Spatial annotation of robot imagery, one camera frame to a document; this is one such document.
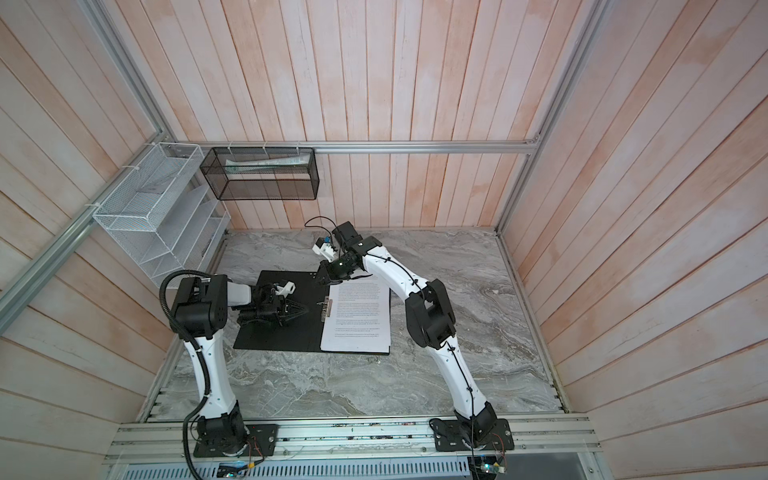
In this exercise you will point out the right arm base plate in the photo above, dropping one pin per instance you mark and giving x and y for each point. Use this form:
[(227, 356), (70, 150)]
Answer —
[(455, 436)]

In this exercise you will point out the aluminium frame bar left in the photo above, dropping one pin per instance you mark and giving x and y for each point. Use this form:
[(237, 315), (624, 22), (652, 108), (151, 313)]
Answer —
[(39, 271)]

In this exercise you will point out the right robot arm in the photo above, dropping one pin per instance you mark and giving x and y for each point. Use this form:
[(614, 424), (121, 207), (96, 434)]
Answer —
[(430, 320)]

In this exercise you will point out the white wire mesh shelf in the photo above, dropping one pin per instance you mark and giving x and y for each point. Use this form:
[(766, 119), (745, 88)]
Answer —
[(159, 218)]

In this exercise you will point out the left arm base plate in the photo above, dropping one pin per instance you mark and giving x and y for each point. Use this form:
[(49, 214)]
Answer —
[(215, 439)]

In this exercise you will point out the aluminium frame bar back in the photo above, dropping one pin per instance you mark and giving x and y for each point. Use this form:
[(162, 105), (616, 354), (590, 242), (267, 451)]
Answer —
[(393, 147)]

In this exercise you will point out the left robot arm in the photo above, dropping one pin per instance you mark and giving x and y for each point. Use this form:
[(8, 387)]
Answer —
[(197, 305)]

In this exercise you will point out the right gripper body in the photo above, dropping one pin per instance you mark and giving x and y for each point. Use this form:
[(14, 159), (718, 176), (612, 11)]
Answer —
[(339, 270)]

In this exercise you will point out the blue folder black inside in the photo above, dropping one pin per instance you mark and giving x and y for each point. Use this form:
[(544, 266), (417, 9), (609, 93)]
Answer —
[(300, 335)]

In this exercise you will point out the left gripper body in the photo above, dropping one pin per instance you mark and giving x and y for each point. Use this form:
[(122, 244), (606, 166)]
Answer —
[(266, 313)]

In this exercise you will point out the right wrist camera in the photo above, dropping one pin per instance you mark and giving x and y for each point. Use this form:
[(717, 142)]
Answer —
[(324, 248)]

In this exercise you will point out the black mesh basket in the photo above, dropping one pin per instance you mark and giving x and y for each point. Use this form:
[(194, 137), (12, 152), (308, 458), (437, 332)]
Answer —
[(232, 187)]

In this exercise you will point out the aluminium frame bar right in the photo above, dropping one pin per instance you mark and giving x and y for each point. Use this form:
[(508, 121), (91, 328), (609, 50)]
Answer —
[(565, 86)]

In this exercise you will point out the papers in black basket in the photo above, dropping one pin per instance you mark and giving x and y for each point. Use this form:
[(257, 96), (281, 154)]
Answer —
[(279, 165)]

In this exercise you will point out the printed paper sheet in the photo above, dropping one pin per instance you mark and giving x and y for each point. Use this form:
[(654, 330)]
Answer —
[(357, 318)]

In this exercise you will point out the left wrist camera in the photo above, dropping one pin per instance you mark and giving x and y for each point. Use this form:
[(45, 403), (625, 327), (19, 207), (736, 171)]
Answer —
[(285, 290)]

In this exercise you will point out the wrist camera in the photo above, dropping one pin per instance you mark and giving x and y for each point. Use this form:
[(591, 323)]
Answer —
[(285, 290), (324, 248)]

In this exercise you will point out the aluminium frame bar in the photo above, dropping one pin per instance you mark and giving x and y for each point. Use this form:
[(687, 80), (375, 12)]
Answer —
[(565, 86), (39, 271), (393, 147)]

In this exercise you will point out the aluminium front rail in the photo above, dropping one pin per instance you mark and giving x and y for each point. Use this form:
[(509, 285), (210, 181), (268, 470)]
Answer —
[(341, 438)]

